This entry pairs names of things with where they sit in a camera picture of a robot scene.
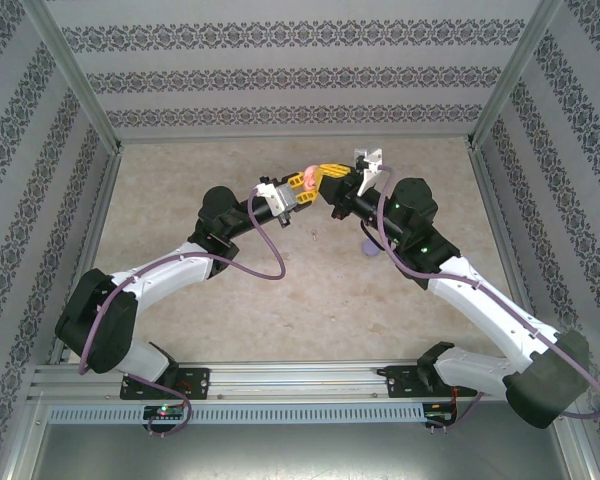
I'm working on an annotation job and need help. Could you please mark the grey metal shelf panel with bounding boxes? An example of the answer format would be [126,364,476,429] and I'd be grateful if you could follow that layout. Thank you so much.
[27,422,589,480]

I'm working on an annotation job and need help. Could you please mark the left aluminium side rail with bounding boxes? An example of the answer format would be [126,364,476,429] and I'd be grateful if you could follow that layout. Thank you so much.
[48,147,125,365]

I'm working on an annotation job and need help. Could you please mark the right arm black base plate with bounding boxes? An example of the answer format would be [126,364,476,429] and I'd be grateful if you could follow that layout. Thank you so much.
[385,364,476,400]

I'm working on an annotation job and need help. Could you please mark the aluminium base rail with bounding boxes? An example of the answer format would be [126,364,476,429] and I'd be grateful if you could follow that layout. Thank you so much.
[29,360,571,401]

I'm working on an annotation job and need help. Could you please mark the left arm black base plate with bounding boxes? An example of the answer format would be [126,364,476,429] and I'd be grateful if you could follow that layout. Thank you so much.
[119,367,212,401]

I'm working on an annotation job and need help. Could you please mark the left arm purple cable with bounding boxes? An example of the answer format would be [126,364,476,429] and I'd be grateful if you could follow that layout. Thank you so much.
[78,189,287,439]

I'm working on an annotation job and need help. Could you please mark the left aluminium frame post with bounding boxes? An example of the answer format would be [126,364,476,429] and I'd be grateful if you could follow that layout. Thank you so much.
[27,0,125,154]

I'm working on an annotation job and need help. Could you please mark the slotted grey cable duct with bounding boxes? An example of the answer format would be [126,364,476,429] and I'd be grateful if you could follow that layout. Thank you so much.
[47,403,426,425]

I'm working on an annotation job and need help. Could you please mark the aluminium side rail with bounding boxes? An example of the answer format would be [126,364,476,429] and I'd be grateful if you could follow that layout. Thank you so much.
[465,144,551,362]
[48,147,125,365]

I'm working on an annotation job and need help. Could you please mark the right aluminium frame post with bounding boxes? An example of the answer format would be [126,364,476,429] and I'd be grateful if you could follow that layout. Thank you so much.
[465,0,567,150]

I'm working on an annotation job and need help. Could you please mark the right aluminium side rail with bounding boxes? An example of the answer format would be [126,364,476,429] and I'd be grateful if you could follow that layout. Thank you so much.
[465,144,551,362]

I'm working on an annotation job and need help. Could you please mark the aluminium frame post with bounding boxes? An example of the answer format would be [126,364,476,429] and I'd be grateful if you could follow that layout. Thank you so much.
[465,0,567,150]
[27,0,125,154]

